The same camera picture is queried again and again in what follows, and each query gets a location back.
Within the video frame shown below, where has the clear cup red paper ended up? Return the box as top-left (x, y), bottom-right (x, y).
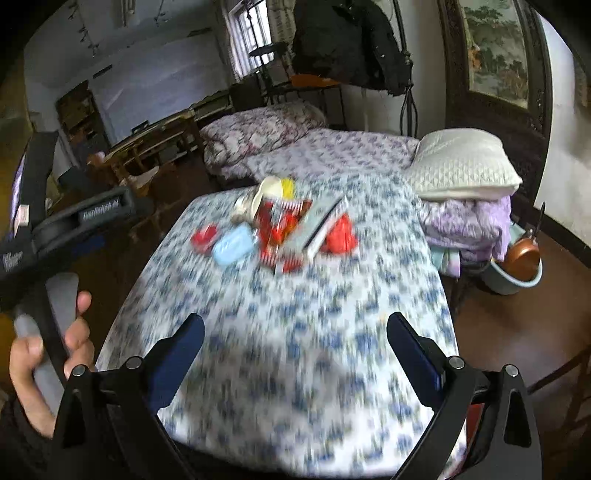
top-left (190, 224), bottom-right (219, 255)

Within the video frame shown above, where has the light blue face mask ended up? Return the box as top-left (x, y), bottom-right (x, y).
top-left (211, 223), bottom-right (257, 267)

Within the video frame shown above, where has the red gold candy pouch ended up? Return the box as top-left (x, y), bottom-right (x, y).
top-left (321, 214), bottom-right (358, 255)

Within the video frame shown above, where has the white red medicine box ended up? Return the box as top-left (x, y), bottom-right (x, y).
top-left (279, 195), bottom-right (349, 262)

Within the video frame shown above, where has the white paper cup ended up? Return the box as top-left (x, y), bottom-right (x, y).
top-left (230, 176), bottom-right (283, 224)

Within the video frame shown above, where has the red snack bag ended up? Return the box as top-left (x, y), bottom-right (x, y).
top-left (256, 197), bottom-right (312, 274)

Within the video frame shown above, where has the person left hand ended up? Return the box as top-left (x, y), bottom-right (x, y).
top-left (8, 290), bottom-right (98, 439)

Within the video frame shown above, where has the wooden chair with cushion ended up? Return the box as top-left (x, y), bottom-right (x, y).
top-left (86, 151), bottom-right (176, 197)

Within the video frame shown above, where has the light blue wash basin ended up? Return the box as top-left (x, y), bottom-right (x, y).
top-left (481, 223), bottom-right (543, 296)

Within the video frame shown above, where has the blue floral bedsheet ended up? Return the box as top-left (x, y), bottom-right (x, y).
top-left (97, 173), bottom-right (458, 478)

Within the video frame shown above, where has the wooden desk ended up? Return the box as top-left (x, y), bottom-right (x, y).
top-left (106, 109), bottom-right (198, 175)

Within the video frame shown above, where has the folded purple blanket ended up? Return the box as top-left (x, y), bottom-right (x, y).
top-left (419, 196), bottom-right (512, 278)

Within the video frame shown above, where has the wooden chair near basket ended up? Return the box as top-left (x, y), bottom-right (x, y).
top-left (527, 345), bottom-right (590, 448)

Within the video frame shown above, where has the white quilted pillow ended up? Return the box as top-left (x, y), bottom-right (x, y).
top-left (404, 128), bottom-right (522, 201)

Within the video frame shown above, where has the folded floral quilt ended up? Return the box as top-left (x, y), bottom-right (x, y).
top-left (199, 100), bottom-right (327, 173)

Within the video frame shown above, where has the purple floral bed sheet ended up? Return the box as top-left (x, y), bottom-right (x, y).
top-left (205, 128), bottom-right (420, 182)

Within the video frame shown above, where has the framed landscape painting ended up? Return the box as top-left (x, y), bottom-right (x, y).
top-left (438, 0), bottom-right (555, 135)

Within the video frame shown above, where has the orange seat side table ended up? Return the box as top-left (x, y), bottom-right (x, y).
top-left (287, 73), bottom-right (348, 130)

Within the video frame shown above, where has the black hanging jacket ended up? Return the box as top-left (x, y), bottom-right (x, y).
top-left (291, 0), bottom-right (405, 96)

